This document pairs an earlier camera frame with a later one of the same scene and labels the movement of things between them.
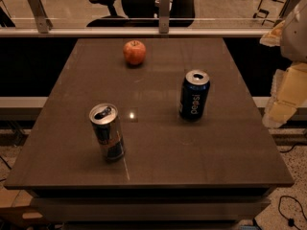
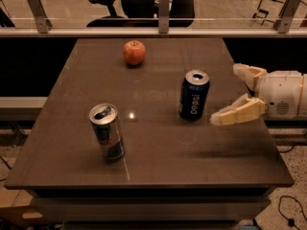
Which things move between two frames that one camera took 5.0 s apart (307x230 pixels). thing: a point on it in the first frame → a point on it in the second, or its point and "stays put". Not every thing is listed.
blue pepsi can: (194, 95) stays put
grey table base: (150, 209) stays put
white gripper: (295, 37) → (280, 91)
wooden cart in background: (272, 4) stays put
